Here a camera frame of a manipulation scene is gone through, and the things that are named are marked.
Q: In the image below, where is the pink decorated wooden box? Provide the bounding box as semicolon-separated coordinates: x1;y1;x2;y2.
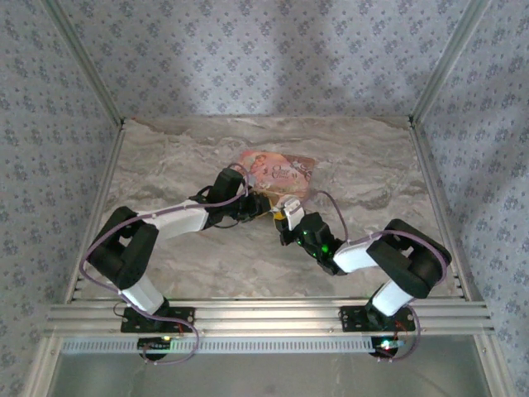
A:
238;149;317;208

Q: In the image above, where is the controller board with green light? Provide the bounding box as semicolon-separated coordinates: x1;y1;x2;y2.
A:
369;336;408;359
136;336;174;359

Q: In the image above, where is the grey metal panel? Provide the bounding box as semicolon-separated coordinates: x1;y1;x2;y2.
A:
51;351;487;397

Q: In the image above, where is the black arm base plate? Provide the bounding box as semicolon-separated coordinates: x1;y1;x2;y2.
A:
119;304;197;334
339;304;417;333

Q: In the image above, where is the wide aluminium frame rail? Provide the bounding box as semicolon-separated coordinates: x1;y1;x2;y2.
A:
44;300;496;337

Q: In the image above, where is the grey slotted cable duct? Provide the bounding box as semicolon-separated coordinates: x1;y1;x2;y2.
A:
60;335;384;356

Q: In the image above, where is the aluminium table side rail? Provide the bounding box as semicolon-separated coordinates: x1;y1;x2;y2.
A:
407;117;476;304
61;118;127;308

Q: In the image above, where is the aluminium frame post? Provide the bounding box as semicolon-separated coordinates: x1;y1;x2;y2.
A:
42;0;127;126
411;0;493;124

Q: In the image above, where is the aluminium lower frame rail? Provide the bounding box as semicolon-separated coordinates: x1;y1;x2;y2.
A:
474;333;516;397
23;334;64;397

